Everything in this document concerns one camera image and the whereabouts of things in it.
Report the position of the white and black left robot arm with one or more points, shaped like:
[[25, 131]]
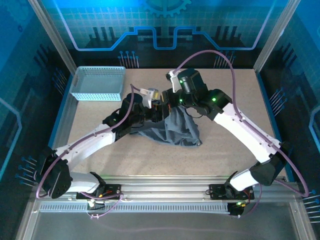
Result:
[[85, 145]]

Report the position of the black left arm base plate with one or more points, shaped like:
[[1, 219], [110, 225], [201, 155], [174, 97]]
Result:
[[113, 191]]

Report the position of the light blue plastic basket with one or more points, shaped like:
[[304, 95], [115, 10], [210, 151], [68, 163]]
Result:
[[97, 85]]

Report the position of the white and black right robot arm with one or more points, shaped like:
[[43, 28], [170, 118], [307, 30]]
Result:
[[240, 125]]

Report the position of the grey metal front plate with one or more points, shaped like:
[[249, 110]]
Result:
[[160, 227]]

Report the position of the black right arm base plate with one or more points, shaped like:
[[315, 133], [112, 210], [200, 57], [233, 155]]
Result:
[[216, 192]]

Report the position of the small white connector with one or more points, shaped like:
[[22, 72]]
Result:
[[91, 203]]

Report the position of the aluminium mounting rail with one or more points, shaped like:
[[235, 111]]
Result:
[[162, 186]]

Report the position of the aluminium frame post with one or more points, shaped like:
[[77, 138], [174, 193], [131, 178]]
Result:
[[277, 35], [52, 37]]

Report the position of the grey t-shirt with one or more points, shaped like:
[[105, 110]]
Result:
[[180, 127]]

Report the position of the black controller box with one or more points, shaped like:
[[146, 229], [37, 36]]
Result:
[[233, 211]]

